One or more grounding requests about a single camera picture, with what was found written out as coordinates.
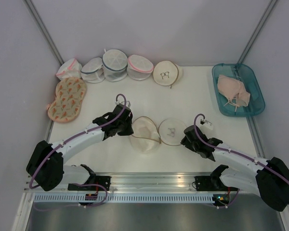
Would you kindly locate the white slotted cable duct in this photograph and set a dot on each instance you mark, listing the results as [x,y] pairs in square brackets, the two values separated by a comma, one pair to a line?
[129,198]

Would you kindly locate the white pink-zip mesh bag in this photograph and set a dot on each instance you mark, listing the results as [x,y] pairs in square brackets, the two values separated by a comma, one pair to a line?
[139,68]

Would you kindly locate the floral peanut-shaped laundry bag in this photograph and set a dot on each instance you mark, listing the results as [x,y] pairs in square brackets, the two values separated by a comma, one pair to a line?
[69,96]

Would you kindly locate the beige round bag with glasses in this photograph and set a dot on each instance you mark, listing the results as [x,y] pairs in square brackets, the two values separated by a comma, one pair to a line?
[167,73]

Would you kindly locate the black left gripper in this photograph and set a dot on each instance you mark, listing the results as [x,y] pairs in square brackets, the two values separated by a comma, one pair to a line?
[129,131]

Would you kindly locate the beige round glasses laundry bag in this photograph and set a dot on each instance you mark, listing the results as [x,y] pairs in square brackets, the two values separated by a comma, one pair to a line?
[148,136]

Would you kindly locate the left aluminium corner post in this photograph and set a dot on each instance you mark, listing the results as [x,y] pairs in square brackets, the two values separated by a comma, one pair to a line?
[43,29]

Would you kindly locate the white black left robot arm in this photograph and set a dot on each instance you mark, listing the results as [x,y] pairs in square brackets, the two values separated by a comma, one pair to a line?
[47,165]

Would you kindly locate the right aluminium corner post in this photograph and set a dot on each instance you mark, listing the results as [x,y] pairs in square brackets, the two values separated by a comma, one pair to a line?
[259,27]

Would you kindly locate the aluminium corner post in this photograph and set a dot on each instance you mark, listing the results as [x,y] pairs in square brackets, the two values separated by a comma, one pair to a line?
[43,29]
[259,27]

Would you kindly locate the tall white blue-zip mesh bag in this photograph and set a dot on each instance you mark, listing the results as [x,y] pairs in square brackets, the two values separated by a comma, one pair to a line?
[115,64]

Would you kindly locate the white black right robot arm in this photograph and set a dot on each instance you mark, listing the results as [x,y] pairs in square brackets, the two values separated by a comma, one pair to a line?
[268,179]

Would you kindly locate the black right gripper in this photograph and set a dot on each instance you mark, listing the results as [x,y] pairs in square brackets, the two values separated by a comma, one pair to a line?
[185,141]

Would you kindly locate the teal transparent plastic bin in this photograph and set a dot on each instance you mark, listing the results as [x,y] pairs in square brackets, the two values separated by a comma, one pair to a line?
[246,75]

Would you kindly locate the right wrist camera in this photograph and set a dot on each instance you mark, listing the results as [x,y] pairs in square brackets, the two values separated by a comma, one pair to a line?
[206,124]

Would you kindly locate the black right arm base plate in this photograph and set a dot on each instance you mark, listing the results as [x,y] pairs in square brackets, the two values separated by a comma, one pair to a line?
[204,184]

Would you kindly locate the pale pink bra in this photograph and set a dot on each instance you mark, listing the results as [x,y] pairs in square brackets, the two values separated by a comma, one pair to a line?
[234,91]

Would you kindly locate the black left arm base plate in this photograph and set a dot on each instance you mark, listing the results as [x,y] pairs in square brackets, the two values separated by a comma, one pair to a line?
[97,183]

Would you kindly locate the white blue-trim mesh bag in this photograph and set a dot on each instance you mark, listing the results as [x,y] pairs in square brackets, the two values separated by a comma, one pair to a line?
[92,71]

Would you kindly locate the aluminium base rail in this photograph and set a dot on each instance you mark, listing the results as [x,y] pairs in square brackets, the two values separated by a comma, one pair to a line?
[131,182]

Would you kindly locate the white pink-trim mesh bag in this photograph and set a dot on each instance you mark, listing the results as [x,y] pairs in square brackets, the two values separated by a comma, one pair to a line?
[70,68]

